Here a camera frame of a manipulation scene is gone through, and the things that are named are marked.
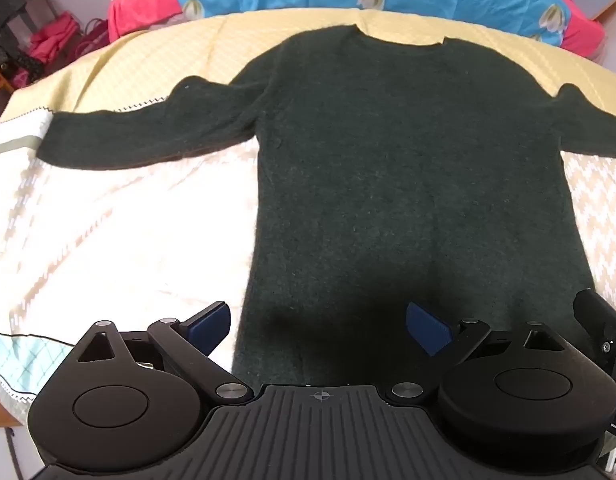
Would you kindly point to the pink bags on floor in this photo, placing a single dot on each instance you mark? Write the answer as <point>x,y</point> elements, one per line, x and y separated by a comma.
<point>60,43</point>

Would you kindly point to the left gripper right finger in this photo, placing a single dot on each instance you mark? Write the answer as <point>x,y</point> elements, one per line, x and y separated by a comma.
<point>446,347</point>

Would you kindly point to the dark green knit sweater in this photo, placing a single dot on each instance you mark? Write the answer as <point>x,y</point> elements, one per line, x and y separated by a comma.
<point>388,175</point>

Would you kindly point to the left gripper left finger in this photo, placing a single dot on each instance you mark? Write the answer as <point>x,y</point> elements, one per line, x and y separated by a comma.
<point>185,347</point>

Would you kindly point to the patterned beige yellow bedspread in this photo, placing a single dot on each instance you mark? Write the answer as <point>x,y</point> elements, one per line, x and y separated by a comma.
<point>131,246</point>

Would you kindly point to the red bed sheet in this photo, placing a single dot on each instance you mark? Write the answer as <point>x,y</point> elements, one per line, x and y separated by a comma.
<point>583,36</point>

